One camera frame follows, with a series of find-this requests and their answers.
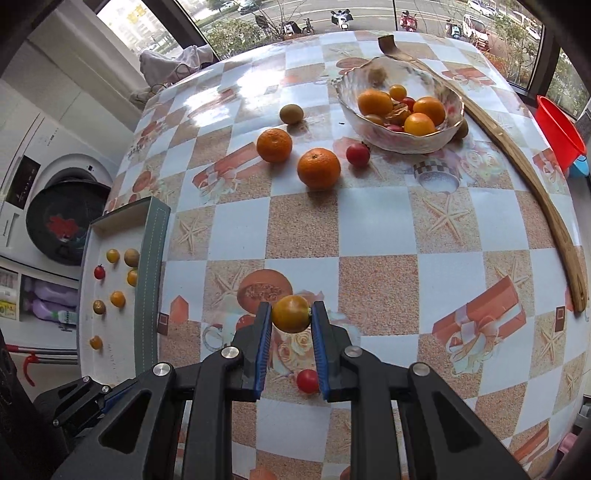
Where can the white washing machine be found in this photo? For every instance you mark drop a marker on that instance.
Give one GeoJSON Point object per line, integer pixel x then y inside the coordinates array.
{"type": "Point", "coordinates": [52, 186]}

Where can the green kiwi fruit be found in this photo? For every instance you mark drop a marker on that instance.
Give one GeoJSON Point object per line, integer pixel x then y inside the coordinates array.
{"type": "Point", "coordinates": [291, 114]}

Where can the yellow-green tomato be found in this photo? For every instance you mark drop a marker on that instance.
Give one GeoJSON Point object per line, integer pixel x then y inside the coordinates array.
{"type": "Point", "coordinates": [291, 314]}

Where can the red plastic bucket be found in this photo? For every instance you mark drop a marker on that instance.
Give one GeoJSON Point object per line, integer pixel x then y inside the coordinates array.
{"type": "Point", "coordinates": [560, 132]}

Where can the cloth pile by window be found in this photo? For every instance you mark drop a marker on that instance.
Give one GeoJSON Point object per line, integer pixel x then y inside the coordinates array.
{"type": "Point", "coordinates": [161, 72]}

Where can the long wooden board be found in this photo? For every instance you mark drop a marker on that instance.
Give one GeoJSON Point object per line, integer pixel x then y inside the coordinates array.
{"type": "Point", "coordinates": [562, 238]}

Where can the orange in bowl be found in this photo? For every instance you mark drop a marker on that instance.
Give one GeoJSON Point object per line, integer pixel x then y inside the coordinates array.
{"type": "Point", "coordinates": [375, 102]}

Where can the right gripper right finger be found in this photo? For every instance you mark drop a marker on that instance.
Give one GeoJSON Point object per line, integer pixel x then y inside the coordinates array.
{"type": "Point", "coordinates": [407, 422]}

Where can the white shallow box tray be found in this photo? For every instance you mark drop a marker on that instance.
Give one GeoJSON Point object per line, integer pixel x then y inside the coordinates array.
{"type": "Point", "coordinates": [117, 317]}

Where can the orange mandarin on table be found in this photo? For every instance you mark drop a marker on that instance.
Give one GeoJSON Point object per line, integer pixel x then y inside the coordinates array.
{"type": "Point", "coordinates": [319, 169]}

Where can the purple detergent bottle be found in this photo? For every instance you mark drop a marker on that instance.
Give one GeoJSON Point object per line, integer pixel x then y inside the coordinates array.
{"type": "Point", "coordinates": [55, 293]}

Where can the patterned plastic tablecloth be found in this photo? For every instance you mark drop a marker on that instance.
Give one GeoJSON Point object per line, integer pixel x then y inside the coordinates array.
{"type": "Point", "coordinates": [445, 259]}

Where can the brown kiwi near board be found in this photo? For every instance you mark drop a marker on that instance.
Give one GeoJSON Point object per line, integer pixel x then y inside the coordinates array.
{"type": "Point", "coordinates": [462, 131]}

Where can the red cherry tomato on table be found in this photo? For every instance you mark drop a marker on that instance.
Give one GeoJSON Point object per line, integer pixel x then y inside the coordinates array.
{"type": "Point", "coordinates": [307, 381]}

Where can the blue plastic basin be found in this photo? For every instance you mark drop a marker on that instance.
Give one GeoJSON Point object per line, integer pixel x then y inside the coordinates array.
{"type": "Point", "coordinates": [579, 168]}

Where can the red cherry tomato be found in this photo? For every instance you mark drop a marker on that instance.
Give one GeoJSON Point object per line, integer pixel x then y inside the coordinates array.
{"type": "Point", "coordinates": [307, 381]}
{"type": "Point", "coordinates": [99, 272]}

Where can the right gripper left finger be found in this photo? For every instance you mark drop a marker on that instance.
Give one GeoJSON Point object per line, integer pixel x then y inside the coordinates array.
{"type": "Point", "coordinates": [168, 418]}

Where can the glass fruit bowl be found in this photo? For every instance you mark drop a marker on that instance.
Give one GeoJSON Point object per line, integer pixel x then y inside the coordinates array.
{"type": "Point", "coordinates": [426, 113]}

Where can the red tomato near board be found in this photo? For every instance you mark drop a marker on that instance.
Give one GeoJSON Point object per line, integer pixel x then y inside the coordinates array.
{"type": "Point", "coordinates": [358, 155]}

